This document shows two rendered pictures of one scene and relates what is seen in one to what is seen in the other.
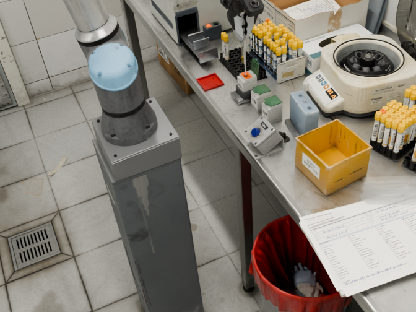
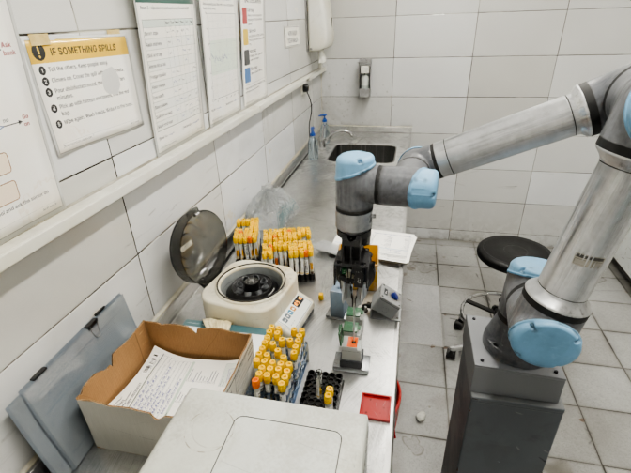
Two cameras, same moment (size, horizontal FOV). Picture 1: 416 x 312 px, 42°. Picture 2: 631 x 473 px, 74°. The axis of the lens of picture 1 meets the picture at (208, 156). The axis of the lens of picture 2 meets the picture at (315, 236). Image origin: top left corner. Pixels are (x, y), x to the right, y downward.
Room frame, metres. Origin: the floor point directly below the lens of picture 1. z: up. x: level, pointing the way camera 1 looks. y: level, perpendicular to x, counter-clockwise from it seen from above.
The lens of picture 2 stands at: (2.03, 0.23, 1.67)
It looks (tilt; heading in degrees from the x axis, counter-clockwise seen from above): 28 degrees down; 214
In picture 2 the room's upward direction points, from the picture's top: 2 degrees counter-clockwise
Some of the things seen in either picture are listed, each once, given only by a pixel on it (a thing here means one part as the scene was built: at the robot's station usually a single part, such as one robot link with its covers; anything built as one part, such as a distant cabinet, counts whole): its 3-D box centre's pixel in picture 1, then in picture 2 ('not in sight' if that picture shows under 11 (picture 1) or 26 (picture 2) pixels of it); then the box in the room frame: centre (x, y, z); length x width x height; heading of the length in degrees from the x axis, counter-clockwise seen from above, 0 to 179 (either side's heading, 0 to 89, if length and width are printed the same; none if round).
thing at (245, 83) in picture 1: (247, 83); (351, 351); (1.33, -0.14, 0.92); 0.05 x 0.04 x 0.06; 111
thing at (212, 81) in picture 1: (210, 82); (375, 406); (1.42, -0.03, 0.88); 0.07 x 0.07 x 0.01; 20
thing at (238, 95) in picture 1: (247, 91); (351, 359); (1.33, -0.14, 0.89); 0.09 x 0.05 x 0.04; 111
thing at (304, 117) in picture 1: (303, 116); (342, 296); (1.14, -0.27, 0.92); 0.10 x 0.07 x 0.10; 12
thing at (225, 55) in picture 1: (241, 53); (318, 389); (1.48, -0.14, 0.93); 0.17 x 0.09 x 0.11; 21
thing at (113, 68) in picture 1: (116, 76); (533, 289); (1.14, 0.21, 1.12); 0.13 x 0.12 x 0.14; 14
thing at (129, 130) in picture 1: (126, 112); (520, 329); (1.14, 0.20, 1.00); 0.15 x 0.15 x 0.10
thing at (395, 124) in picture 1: (392, 137); not in sight; (1.01, -0.47, 0.93); 0.02 x 0.02 x 0.11
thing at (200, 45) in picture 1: (196, 39); not in sight; (1.61, 0.00, 0.92); 0.21 x 0.07 x 0.05; 20
